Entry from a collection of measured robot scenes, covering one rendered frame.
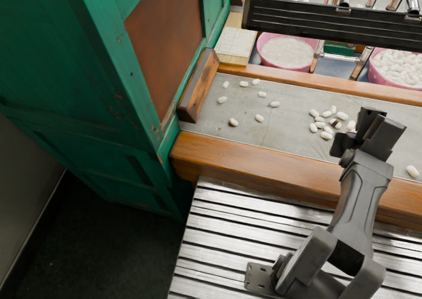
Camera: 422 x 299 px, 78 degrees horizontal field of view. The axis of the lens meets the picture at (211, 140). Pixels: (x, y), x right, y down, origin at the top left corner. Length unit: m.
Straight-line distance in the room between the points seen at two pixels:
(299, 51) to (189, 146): 0.64
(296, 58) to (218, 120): 0.45
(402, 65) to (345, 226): 0.95
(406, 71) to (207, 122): 0.79
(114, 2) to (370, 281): 0.55
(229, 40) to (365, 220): 0.91
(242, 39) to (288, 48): 0.20
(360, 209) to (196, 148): 0.53
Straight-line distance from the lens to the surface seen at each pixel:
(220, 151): 0.83
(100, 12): 0.49
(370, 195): 0.49
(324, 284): 0.44
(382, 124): 0.60
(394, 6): 0.97
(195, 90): 0.87
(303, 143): 0.91
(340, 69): 1.28
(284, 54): 1.20
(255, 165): 0.82
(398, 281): 0.94
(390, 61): 1.28
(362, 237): 0.43
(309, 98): 1.04
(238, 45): 1.15
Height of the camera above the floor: 1.49
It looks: 58 degrees down
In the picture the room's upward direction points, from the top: 6 degrees counter-clockwise
